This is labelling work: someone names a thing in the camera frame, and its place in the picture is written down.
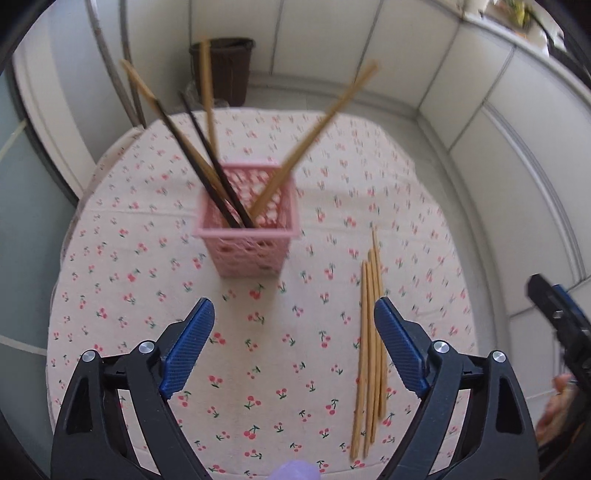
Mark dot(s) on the bundle of wooden chopsticks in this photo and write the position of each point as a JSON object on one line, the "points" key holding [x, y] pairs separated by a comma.
{"points": [[368, 369]]}

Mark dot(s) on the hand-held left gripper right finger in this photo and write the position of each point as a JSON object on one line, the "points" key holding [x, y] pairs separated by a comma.
{"points": [[397, 346]]}

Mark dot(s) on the frosted glass sliding door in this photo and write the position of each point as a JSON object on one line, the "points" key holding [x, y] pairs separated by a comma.
{"points": [[27, 230]]}

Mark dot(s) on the dark chopstick with gold band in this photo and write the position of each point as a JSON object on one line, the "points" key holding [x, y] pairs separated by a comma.
{"points": [[207, 144], [184, 146]]}

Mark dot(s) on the white cabinet with drawers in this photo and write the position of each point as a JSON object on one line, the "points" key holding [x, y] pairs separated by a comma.
{"points": [[508, 161]]}

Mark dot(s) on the white countertop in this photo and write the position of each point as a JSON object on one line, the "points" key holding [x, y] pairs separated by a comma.
{"points": [[503, 30]]}

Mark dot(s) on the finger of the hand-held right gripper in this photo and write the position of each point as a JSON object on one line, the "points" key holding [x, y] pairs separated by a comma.
{"points": [[545, 300], [571, 301]]}

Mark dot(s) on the light wooden chopstick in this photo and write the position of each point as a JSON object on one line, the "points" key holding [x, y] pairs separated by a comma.
{"points": [[206, 92], [138, 83], [364, 85], [358, 79]]}

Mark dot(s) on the brown trash bin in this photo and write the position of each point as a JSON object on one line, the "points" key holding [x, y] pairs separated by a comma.
{"points": [[231, 74]]}

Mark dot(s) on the person's right hand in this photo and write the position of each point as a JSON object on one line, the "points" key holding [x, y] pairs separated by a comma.
{"points": [[554, 410]]}

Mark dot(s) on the yellow green packet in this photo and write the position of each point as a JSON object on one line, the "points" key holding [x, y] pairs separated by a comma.
{"points": [[519, 11]]}

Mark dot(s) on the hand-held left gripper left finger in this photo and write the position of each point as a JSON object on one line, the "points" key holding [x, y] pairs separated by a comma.
{"points": [[189, 346]]}

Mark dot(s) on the pink perforated plastic basket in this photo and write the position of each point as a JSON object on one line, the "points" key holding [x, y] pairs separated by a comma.
{"points": [[249, 254]]}

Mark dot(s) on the pale purple cloth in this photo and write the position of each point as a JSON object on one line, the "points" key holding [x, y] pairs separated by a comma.
{"points": [[295, 473]]}

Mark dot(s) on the cherry print tablecloth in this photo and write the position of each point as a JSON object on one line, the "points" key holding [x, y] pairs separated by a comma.
{"points": [[138, 300]]}

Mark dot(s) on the white cabinet under window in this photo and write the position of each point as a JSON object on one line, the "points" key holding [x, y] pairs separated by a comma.
{"points": [[323, 46]]}

